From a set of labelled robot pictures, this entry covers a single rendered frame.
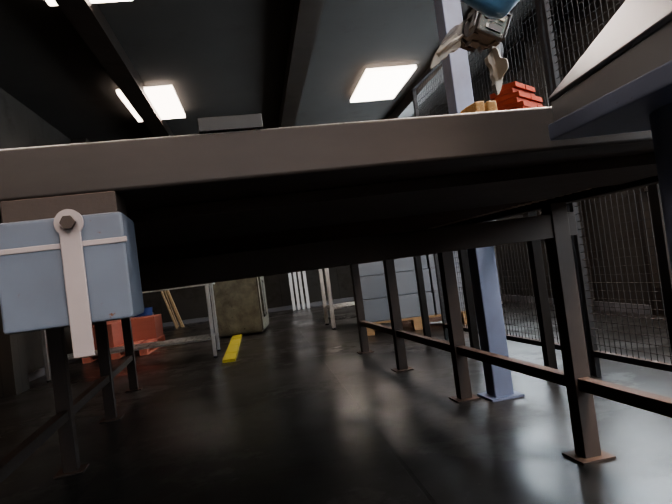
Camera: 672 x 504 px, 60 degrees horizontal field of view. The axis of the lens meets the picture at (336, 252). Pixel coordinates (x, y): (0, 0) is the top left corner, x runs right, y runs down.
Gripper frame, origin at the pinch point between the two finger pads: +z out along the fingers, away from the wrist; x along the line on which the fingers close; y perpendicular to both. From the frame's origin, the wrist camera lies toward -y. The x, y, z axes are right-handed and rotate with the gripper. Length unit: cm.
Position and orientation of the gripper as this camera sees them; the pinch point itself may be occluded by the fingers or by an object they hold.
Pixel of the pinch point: (462, 84)
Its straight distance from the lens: 128.2
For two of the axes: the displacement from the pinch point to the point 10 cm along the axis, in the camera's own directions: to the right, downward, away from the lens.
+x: 9.4, 3.1, 1.6
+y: 1.7, -0.3, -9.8
